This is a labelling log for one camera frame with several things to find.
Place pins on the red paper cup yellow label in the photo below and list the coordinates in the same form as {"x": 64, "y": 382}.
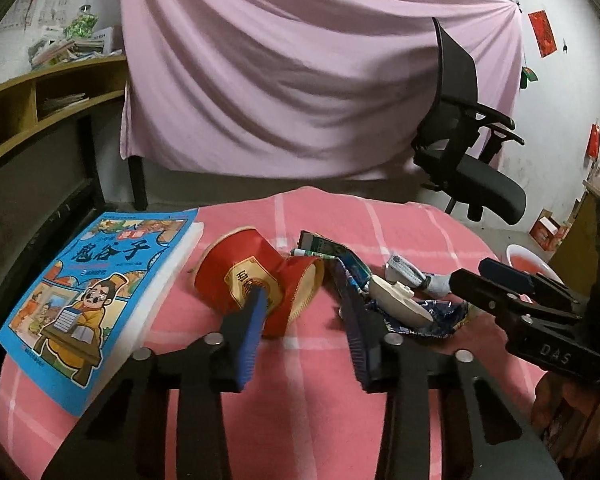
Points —
{"x": 225, "y": 272}

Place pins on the black office chair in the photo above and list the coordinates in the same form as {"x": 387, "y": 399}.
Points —
{"x": 480, "y": 180}

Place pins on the crushed red paper cup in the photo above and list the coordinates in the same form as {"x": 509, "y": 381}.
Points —
{"x": 300, "y": 290}

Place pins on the wooden cabinet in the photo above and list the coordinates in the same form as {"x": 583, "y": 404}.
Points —
{"x": 577, "y": 240}

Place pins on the red white cardboard box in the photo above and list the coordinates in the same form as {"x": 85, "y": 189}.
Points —
{"x": 547, "y": 230}

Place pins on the green plastic bag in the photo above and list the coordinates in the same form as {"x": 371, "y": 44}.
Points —
{"x": 80, "y": 22}

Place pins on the red wall poster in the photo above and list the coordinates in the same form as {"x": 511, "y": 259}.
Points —
{"x": 542, "y": 32}

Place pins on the pile of books and papers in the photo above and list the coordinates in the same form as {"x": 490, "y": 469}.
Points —
{"x": 70, "y": 47}

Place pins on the blue cartoon cover book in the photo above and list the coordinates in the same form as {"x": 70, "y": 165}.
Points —
{"x": 80, "y": 310}

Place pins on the papers in shelf cubby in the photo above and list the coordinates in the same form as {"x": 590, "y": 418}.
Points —
{"x": 62, "y": 102}

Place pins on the wooden wall shelf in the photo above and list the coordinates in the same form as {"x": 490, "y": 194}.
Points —
{"x": 55, "y": 85}

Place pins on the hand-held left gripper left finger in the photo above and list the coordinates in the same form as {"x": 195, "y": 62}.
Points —
{"x": 252, "y": 332}

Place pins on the pink hanging sheet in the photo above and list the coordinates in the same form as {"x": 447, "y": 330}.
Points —
{"x": 280, "y": 70}

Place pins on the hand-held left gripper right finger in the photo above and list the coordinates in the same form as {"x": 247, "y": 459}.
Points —
{"x": 356, "y": 332}

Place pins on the blue foil wrapper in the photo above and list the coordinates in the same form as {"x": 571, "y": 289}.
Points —
{"x": 442, "y": 317}

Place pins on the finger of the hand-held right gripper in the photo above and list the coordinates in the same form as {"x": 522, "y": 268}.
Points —
{"x": 505, "y": 272}
{"x": 485, "y": 292}

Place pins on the person's right hand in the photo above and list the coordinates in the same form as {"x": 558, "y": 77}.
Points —
{"x": 562, "y": 407}

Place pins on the white toy boat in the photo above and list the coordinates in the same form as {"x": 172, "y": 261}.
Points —
{"x": 397, "y": 302}

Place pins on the pink plaid tablecloth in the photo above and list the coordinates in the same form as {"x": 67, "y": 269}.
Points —
{"x": 305, "y": 410}

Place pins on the small red wall ornament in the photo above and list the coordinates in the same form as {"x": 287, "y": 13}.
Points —
{"x": 593, "y": 140}

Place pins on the red basin white rim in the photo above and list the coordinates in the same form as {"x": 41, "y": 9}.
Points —
{"x": 522, "y": 260}

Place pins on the green black small box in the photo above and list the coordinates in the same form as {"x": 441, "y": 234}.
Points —
{"x": 320, "y": 245}

